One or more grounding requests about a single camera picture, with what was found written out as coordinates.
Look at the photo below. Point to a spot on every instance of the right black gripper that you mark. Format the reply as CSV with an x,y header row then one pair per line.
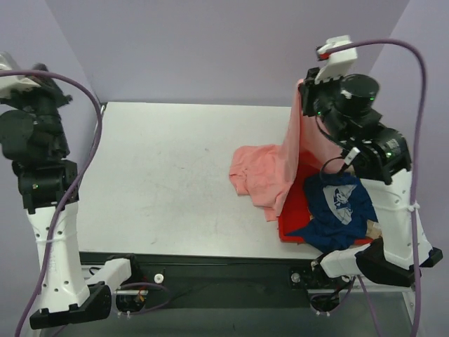
x,y
310,97

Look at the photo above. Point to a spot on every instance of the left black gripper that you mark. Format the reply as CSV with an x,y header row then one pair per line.
x,y
51,93

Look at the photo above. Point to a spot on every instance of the pink t shirt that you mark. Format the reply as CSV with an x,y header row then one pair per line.
x,y
266,173

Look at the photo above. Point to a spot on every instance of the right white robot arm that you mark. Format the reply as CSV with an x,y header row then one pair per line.
x,y
342,109

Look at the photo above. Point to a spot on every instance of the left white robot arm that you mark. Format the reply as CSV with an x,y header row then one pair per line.
x,y
34,141

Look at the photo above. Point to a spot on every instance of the blue printed t shirt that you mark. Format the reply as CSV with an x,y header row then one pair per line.
x,y
340,209

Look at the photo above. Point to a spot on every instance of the red plastic bin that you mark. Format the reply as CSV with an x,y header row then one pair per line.
x,y
295,213

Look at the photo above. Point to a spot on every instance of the beige t shirt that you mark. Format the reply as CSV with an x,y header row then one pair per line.
x,y
373,230

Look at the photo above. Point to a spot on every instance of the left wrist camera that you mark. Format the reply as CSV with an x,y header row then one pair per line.
x,y
20,83

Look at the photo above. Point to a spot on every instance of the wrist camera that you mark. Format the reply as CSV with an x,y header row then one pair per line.
x,y
337,64
20,83

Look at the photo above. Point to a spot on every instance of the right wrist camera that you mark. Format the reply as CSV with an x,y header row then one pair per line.
x,y
337,64

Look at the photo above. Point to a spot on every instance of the aluminium frame rail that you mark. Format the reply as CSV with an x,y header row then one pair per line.
x,y
89,270

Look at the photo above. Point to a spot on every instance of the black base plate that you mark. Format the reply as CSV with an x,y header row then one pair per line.
x,y
192,282

